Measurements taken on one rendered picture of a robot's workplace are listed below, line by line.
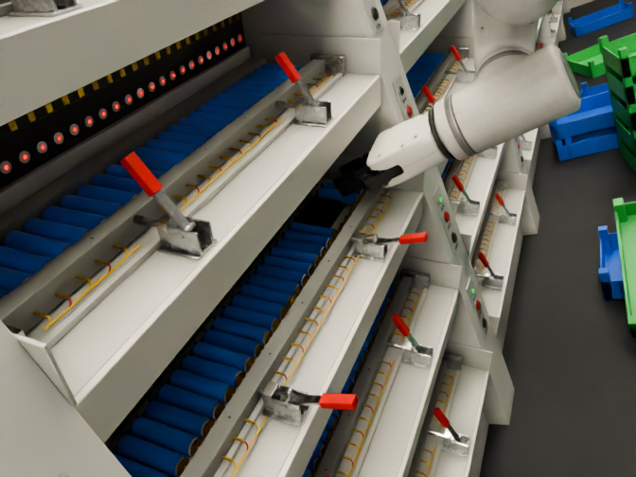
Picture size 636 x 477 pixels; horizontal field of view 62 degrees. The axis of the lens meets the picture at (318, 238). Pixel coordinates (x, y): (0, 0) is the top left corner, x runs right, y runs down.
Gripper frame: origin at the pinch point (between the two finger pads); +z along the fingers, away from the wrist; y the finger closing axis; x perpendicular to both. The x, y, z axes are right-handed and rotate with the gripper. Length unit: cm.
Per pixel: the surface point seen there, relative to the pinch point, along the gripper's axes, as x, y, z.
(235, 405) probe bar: 0.2, 40.8, 1.1
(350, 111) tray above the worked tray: -10.2, 5.7, -8.4
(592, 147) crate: 73, -118, -18
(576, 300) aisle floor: 68, -38, -9
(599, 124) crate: 66, -118, -23
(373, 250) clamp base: 5.7, 12.9, -3.7
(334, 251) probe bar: 2.4, 15.5, -0.4
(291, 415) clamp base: 4.2, 39.5, -2.3
